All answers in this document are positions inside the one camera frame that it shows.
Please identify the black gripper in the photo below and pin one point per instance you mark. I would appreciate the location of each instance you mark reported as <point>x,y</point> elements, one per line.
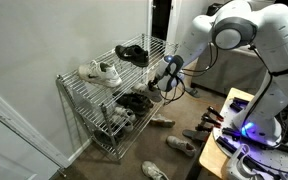
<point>167,78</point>

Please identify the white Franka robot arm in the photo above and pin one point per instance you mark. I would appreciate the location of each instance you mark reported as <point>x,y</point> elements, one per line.
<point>284,43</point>

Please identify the plain black sneaker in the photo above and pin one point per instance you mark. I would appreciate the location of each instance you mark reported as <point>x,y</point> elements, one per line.
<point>144,100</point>
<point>132,106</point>

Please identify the small white sneaker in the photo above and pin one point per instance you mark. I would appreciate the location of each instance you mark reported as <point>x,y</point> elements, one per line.
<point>125,125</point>
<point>125,114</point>

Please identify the grey sneaker with orange lining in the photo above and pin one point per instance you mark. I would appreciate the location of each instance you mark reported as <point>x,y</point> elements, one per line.
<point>180,145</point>

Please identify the light grey laced sneaker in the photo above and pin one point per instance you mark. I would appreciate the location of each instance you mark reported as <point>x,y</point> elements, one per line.
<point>152,171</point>

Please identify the grey slide sandal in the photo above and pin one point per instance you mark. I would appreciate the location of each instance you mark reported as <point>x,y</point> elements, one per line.
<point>192,92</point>

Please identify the dark grey shoe insole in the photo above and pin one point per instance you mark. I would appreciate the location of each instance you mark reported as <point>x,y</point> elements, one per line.
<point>195,135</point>

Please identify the white panel door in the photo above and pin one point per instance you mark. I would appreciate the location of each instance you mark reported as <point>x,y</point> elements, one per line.
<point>175,16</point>
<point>14,150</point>

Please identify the black low shoe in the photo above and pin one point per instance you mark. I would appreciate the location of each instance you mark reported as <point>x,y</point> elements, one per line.
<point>109,137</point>

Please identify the grey fabric covered furniture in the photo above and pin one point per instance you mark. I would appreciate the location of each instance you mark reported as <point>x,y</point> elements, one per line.
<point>230,73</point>

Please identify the light wooden table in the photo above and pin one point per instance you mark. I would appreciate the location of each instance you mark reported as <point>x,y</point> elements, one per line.
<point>212,156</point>

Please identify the white VR controller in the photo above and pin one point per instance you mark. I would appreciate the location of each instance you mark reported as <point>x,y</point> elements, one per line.
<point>234,166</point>

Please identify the small metal door stop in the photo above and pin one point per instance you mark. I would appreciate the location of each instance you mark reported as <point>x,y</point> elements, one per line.
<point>62,172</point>

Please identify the black metal mounting bracket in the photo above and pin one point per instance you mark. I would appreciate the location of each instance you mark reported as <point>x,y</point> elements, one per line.
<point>239,105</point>
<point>229,145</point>

